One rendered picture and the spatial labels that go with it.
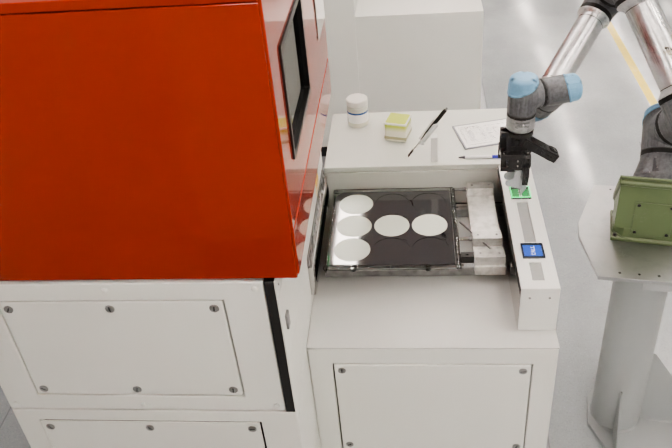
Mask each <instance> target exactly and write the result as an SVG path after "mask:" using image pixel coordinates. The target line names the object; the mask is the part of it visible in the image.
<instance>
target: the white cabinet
mask: <svg viewBox="0 0 672 448"><path fill-rule="evenodd" d="M307 353H308V360H309V367H310V374H311V380H312V387H313V394H314V401H315V408H316V415H317V422H318V429H319V436H320V443H321V448H546V446H547V438H548V430H549V423H550V415H551V407H552V399H553V392H554V384H555V376H556V369H557V361H558V353H559V349H307Z"/></svg>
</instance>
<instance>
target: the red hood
mask: <svg viewBox="0 0 672 448"><path fill-rule="evenodd" d="M330 97H331V81H330V70H329V59H328V48H327V38H326V27H325V13H324V2H323V0H0V281H25V280H126V279H227V278H297V277H298V274H299V273H300V268H301V262H302V256H303V251H304V245H305V239H306V234H307V228H308V222H309V216H310V211H311V205H312V199H313V194H314V188H315V182H316V176H317V171H318V165H319V159H320V154H321V148H322V142H323V137H324V131H325V125H326V119H327V114H328V108H329V102H330Z"/></svg>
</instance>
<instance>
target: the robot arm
mask: <svg viewBox="0 0 672 448"><path fill-rule="evenodd" d="M618 12H622V13H625V14H626V16H627V19H628V21H629V23H630V25H631V27H632V30H633V32H634V34H635V36H636V39H637V41H638V43H639V45H640V48H641V50H642V52H643V54H644V57H645V59H646V61H647V63H648V66H649V68H650V70H651V72H652V74H653V77H654V79H655V81H656V83H657V86H658V88H659V90H660V96H659V98H658V103H656V104H653V105H651V106H650V107H648V108H647V109H646V111H645V113H644V118H643V120H642V140H641V152H640V161H639V163H638V165H637V167H636V170H635V172H634V174H633V176H636V177H648V178H659V179H671V180H672V31H671V29H670V26H669V24H668V22H667V20H666V18H665V15H664V13H663V11H662V9H661V7H660V4H659V2H658V0H584V1H583V3H582V4H581V6H580V8H579V10H578V12H577V14H578V18H577V20H576V21H575V23H574V25H573V26H572V28H571V30H570V31H569V33H568V35H567V36H566V38H565V40H564V41H563V43H562V45H561V46H560V48H559V49H558V51H557V53H556V54H555V56H554V58H553V59H552V61H551V63H550V64H549V66H548V68H547V69H546V71H545V73H544V74H543V76H542V78H539V79H538V76H537V75H536V74H535V73H532V72H528V71H527V72H523V71H520V72H516V73H514V74H513V75H511V77H510V78H509V83H508V90H507V95H508V98H507V114H506V126H504V127H500V139H499V143H498V158H501V161H500V171H507V172H506V173H505V174H504V178H505V179H506V182H505V185H506V186H508V187H513V188H518V189H519V194H522V193H523V192H524V191H525V189H526V187H527V185H528V180H529V171H530V167H531V152H533V153H535V154H537V155H539V156H541V157H543V158H545V159H546V160H548V161H551V162H553V163H555V162H556V160H557V159H558V158H559V157H560V156H559V154H558V151H557V149H556V148H554V147H553V146H550V145H548V144H546V143H544V142H542V141H540V140H538V139H537V138H535V137H533V136H532V135H533V132H534V128H535V121H536V122H538V121H541V120H543V119H546V118H548V117H549V115H550V114H551V113H553V112H554V111H555V110H557V109H558V108H559V107H560V106H562V105H563V104H564V103H571V102H574V101H578V100H579V99H580V98H581V97H582V94H583V85H582V81H581V79H580V77H579V76H578V75H577V74H575V73H576V72H577V70H578V68H579V67H580V65H581V63H582V62H583V60H584V58H585V57H586V55H587V53H588V52H589V50H590V48H591V47H592V45H593V43H594V42H595V40H596V38H597V37H598V35H599V33H600V32H601V30H602V29H604V28H606V27H608V25H609V24H610V22H611V20H612V19H613V18H614V17H615V15H616V14H617V13H618ZM499 151H500V154H499ZM507 166H508V167H507Z"/></svg>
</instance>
